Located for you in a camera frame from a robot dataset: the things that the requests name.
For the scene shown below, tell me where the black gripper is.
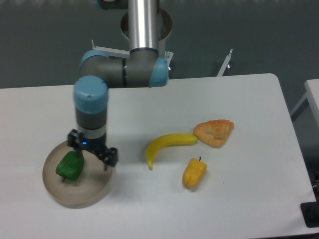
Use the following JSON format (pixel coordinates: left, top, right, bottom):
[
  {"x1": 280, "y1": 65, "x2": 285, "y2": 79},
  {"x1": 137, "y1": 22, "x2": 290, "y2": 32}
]
[{"x1": 67, "y1": 129, "x2": 118, "y2": 171}]

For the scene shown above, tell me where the green toy pepper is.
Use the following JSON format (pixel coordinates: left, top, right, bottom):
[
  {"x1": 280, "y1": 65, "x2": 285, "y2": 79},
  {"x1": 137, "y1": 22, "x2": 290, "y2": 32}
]
[{"x1": 55, "y1": 151, "x2": 84, "y2": 181}]

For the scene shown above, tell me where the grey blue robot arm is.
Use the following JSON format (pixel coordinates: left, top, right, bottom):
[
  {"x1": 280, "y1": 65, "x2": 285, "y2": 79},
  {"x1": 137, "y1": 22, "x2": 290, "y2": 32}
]
[{"x1": 67, "y1": 0, "x2": 168, "y2": 169}]

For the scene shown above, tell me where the beige round plate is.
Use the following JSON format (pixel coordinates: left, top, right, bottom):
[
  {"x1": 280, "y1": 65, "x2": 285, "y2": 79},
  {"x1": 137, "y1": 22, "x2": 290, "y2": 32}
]
[{"x1": 42, "y1": 141, "x2": 115, "y2": 209}]

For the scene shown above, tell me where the yellow toy pepper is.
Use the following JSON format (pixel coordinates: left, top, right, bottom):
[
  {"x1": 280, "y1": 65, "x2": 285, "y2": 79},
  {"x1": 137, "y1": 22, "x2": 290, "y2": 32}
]
[{"x1": 182, "y1": 156, "x2": 207, "y2": 189}]

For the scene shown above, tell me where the yellow toy banana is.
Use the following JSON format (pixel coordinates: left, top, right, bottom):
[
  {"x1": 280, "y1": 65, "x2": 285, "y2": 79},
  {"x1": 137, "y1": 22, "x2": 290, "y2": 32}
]
[{"x1": 145, "y1": 133, "x2": 198, "y2": 170}]

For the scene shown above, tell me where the toy pastry bread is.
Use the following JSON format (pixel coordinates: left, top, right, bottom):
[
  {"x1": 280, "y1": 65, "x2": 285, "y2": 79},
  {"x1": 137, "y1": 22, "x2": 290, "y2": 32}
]
[{"x1": 193, "y1": 119, "x2": 234, "y2": 148}]

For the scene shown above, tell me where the black device at table edge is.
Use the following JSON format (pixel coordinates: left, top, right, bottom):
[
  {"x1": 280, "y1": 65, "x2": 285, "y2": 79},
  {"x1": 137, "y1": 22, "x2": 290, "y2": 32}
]
[{"x1": 300, "y1": 201, "x2": 319, "y2": 228}]

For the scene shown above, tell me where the white side table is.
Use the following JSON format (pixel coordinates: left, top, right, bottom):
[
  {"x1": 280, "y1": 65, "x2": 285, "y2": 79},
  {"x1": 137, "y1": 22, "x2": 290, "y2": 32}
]
[{"x1": 290, "y1": 79, "x2": 319, "y2": 125}]

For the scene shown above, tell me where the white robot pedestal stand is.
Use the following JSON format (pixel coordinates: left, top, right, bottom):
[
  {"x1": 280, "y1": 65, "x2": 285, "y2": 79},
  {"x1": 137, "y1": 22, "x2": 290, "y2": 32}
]
[{"x1": 91, "y1": 8, "x2": 233, "y2": 77}]

